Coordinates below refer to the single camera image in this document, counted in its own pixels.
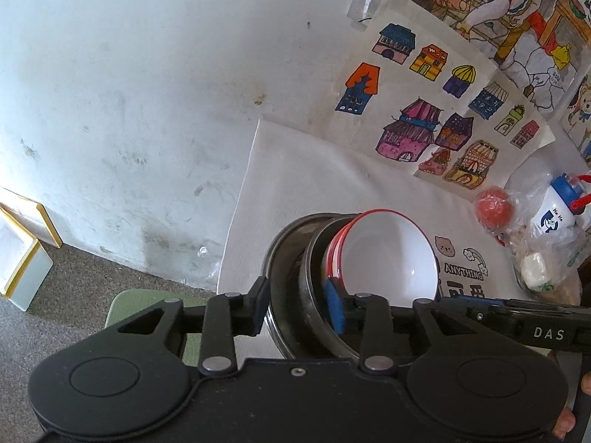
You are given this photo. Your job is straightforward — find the clear plastic food bag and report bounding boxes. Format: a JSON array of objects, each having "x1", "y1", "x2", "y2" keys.
[{"x1": 505, "y1": 214, "x2": 591, "y2": 298}]

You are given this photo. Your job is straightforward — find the coloured houses drawing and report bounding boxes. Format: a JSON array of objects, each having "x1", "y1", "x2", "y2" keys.
[{"x1": 325, "y1": 0, "x2": 557, "y2": 195}]

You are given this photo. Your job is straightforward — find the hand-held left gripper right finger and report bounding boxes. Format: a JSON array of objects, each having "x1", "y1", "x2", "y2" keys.
[{"x1": 322, "y1": 279, "x2": 468, "y2": 374}]

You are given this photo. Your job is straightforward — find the white steamed bun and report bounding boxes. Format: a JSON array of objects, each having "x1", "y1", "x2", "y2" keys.
[{"x1": 521, "y1": 251, "x2": 551, "y2": 292}]

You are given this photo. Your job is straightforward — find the red tomato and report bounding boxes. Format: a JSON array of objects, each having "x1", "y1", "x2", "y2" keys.
[{"x1": 475, "y1": 187, "x2": 514, "y2": 232}]

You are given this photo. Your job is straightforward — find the green stool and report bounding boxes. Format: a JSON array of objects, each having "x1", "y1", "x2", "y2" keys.
[{"x1": 105, "y1": 288, "x2": 209, "y2": 371}]

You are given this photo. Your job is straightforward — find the white bottle with blue lid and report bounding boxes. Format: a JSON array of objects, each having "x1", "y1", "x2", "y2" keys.
[{"x1": 529, "y1": 173, "x2": 591, "y2": 241}]

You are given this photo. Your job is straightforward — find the large stainless steel plate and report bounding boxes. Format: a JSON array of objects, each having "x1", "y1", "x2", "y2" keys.
[{"x1": 265, "y1": 212, "x2": 345, "y2": 361}]

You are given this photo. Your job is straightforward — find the stainless steel bowl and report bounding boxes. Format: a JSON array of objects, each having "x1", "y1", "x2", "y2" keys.
[{"x1": 301, "y1": 214, "x2": 368, "y2": 361}]

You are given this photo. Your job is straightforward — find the white box with yellow edge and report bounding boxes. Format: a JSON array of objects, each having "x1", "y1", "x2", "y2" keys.
[
  {"x1": 0, "y1": 187, "x2": 64, "y2": 251},
  {"x1": 0, "y1": 214, "x2": 55, "y2": 313}
]

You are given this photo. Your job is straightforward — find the drawing of girl with teddy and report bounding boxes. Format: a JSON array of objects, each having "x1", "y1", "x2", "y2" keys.
[{"x1": 560, "y1": 73, "x2": 591, "y2": 168}]

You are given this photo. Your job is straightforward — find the white printed table mat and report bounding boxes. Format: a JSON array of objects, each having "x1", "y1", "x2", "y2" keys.
[{"x1": 216, "y1": 119, "x2": 591, "y2": 361}]

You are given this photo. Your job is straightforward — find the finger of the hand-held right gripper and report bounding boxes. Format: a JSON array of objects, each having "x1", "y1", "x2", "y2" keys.
[{"x1": 438, "y1": 296, "x2": 528, "y2": 335}]

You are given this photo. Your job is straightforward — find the drawing of child with fan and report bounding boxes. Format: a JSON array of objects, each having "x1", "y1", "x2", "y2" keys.
[{"x1": 346, "y1": 0, "x2": 591, "y2": 117}]

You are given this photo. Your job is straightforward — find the person's right hand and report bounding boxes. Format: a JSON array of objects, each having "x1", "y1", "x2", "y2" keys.
[{"x1": 554, "y1": 369, "x2": 591, "y2": 440}]

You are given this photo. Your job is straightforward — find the crumpled clear plastic bag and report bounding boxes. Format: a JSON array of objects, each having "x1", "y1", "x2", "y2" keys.
[{"x1": 475, "y1": 157, "x2": 555, "y2": 236}]

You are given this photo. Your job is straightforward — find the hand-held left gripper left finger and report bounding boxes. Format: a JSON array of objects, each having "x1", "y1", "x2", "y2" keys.
[{"x1": 117, "y1": 276, "x2": 269, "y2": 377}]

